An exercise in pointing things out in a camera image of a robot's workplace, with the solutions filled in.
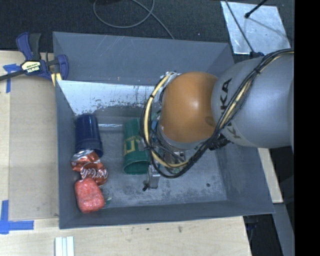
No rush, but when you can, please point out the green cup with yellow print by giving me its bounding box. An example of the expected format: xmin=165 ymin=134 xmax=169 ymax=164
xmin=122 ymin=118 xmax=152 ymax=176

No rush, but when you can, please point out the crushed red soda can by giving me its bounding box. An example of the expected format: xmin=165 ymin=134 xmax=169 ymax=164
xmin=70 ymin=149 xmax=109 ymax=187

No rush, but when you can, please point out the red-orange sponge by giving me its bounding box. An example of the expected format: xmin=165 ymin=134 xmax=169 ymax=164
xmin=74 ymin=177 xmax=106 ymax=214

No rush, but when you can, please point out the dark blue cup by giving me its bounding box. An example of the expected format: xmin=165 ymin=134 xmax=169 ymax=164
xmin=74 ymin=113 xmax=104 ymax=159

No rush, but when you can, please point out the grey metal bin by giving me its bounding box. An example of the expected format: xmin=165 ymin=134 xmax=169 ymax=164
xmin=52 ymin=31 xmax=276 ymax=230

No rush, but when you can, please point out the pale wood board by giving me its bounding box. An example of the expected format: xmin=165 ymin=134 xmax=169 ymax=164
xmin=8 ymin=76 xmax=60 ymax=221

